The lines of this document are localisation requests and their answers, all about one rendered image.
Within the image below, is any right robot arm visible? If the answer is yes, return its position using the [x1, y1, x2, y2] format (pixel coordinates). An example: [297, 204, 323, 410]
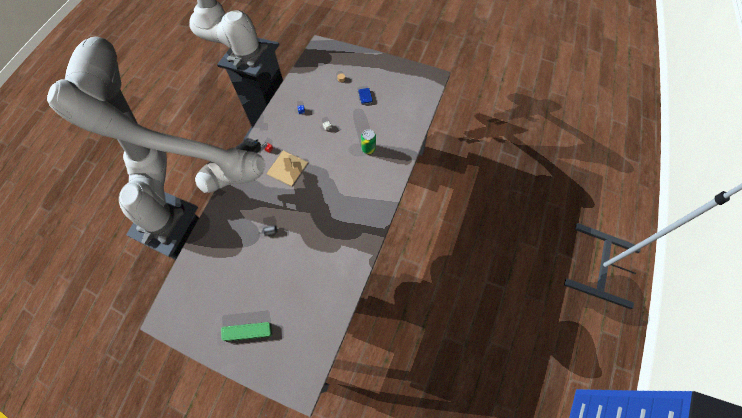
[47, 37, 265, 245]

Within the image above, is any green rectangular box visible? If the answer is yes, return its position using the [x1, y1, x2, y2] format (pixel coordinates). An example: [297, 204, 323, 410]
[221, 322, 272, 341]

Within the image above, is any green soda can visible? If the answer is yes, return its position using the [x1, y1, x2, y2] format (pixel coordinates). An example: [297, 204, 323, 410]
[361, 129, 376, 154]

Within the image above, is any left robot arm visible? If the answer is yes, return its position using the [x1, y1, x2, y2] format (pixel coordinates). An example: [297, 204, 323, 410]
[190, 0, 268, 68]

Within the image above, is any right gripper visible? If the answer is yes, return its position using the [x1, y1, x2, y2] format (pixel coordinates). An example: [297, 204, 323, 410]
[235, 138, 267, 153]

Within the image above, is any beige flat mat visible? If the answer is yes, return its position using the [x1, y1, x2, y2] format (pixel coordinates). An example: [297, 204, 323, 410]
[267, 151, 308, 187]

